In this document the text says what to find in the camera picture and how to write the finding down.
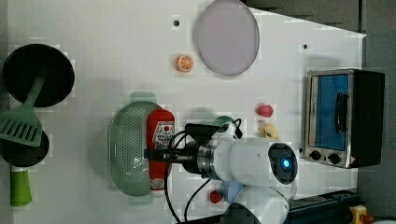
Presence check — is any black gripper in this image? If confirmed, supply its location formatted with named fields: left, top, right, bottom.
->
left=144, top=123, right=219, bottom=175

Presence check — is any red ketchup bottle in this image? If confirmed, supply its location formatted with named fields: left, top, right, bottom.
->
left=146, top=108, right=175, bottom=197

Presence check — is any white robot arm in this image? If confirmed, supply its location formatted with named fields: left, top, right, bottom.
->
left=145, top=121, right=298, bottom=224

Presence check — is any green oval strainer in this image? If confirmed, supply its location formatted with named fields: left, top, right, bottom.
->
left=108, top=91, right=163, bottom=204

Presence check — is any green mug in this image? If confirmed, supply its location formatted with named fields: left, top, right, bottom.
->
left=211, top=116, right=233, bottom=127

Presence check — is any red strawberry toy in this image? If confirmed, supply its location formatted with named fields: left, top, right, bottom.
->
left=209, top=190, right=223, bottom=203

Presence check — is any blue mug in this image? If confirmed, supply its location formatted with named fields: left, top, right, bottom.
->
left=221, top=180, right=243, bottom=203

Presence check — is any orange slice toy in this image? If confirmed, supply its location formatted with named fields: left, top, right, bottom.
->
left=175, top=55, right=194, bottom=73

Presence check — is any peeled banana toy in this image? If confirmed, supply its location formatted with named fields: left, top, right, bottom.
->
left=258, top=123, right=280, bottom=140

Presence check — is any red apple toy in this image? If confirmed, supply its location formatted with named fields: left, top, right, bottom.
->
left=256, top=105, right=274, bottom=118

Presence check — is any green slotted spatula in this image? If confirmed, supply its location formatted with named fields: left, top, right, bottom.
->
left=0, top=75, right=46, bottom=147

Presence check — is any grey round plate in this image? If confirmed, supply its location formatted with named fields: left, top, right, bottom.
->
left=195, top=0, right=260, bottom=76

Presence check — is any large black pan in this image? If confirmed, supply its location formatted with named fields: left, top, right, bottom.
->
left=3, top=44, right=75, bottom=107

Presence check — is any steel toaster oven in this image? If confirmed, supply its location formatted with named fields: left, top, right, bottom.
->
left=304, top=69, right=385, bottom=169

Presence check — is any yellow red clamp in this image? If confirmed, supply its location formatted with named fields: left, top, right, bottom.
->
left=349, top=205, right=374, bottom=224

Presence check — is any small pan green handle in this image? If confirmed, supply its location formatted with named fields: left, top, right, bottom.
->
left=0, top=132, right=50, bottom=207

